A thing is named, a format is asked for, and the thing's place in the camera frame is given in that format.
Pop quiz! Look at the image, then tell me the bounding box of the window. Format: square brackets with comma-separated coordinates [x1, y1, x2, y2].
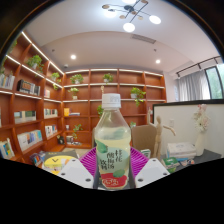
[204, 63, 224, 100]

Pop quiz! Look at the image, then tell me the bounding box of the wooden shelf unit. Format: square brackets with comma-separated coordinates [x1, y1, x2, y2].
[0, 30, 168, 168]

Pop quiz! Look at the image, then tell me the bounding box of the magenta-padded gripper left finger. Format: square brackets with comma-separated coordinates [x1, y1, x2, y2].
[57, 147, 99, 190]

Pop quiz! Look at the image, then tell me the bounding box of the grey curtain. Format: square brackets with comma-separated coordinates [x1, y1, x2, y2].
[177, 69, 212, 102]

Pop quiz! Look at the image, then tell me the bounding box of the clear yellow drink bottle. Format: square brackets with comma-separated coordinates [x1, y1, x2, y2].
[94, 93, 132, 191]

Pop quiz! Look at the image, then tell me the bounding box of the branched ceiling lamp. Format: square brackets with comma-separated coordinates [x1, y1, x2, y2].
[101, 0, 163, 33]

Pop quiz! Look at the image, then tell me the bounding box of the green and white box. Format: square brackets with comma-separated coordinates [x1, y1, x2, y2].
[162, 157, 181, 174]

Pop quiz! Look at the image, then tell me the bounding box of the wooden artist mannequin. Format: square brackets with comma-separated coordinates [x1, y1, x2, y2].
[147, 106, 177, 162]

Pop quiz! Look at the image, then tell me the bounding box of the black track light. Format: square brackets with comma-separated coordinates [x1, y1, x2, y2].
[175, 55, 223, 78]

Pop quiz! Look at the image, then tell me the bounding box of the stack of white packs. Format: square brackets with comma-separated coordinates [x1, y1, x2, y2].
[166, 142, 197, 159]

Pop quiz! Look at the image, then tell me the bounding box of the white vase with flowers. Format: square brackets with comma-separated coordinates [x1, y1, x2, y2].
[193, 103, 211, 157]

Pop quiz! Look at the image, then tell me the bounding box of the tall green white carton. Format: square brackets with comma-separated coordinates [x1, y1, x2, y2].
[139, 148, 152, 159]

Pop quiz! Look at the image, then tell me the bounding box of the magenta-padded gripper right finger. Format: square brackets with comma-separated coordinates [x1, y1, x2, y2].
[129, 147, 171, 189]

